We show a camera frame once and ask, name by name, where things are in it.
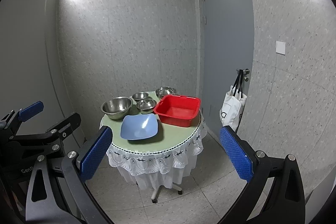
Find blue square plastic plate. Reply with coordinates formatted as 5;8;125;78
120;113;158;140

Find large stainless steel bowl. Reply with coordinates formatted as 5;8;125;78
100;97;133;120

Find small steel bowl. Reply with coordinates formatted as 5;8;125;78
132;92;149;102
136;98;157;114

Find grey cabinet panel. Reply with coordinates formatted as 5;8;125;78
1;0;74;135

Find white lace tablecloth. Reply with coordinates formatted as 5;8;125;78
100;113;207;190

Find round table with green mat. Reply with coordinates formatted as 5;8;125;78
104;92;187;152

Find red square plastic basin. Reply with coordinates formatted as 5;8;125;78
154;94;201;127

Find steel bowl back right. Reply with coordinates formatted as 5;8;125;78
155;86;177;100

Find grey door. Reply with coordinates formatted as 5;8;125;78
201;0;254;135

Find white tote bag black handles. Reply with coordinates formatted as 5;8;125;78
219;70;247;131

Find white table pedestal base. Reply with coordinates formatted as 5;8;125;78
150;182;183;204

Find metal door handle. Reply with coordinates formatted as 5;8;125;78
243;69;250;82

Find white wall switch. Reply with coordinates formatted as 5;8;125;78
276;41;286;55

